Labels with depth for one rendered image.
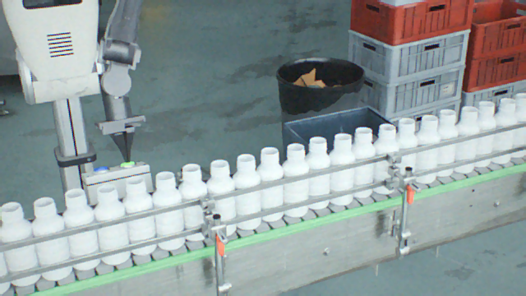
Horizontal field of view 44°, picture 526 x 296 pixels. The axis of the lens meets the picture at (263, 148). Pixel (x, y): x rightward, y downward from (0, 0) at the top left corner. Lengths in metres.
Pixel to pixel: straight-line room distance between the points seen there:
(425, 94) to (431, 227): 2.35
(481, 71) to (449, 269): 1.67
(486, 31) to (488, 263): 1.64
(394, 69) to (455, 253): 1.13
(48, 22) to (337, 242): 0.90
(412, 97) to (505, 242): 1.08
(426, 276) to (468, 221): 1.24
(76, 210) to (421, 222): 0.82
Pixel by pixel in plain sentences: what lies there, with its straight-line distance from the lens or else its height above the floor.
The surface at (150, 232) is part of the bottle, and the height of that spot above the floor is 1.05.
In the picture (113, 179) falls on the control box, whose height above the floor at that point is 1.11.
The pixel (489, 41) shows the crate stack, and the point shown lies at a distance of 4.28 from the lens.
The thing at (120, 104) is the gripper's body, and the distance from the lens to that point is 1.44.
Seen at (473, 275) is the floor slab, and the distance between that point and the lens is 3.03.
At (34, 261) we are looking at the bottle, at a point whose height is 1.05.
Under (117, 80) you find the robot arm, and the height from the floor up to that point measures 1.32.
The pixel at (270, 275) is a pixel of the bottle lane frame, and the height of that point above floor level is 0.88.
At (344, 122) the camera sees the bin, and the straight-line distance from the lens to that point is 2.12.
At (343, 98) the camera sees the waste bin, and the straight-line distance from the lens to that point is 3.19.
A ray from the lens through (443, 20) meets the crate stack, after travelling 3.89.
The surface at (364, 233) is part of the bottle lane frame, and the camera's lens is 1.55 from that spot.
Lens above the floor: 1.80
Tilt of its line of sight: 27 degrees down
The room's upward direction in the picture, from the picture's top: 1 degrees counter-clockwise
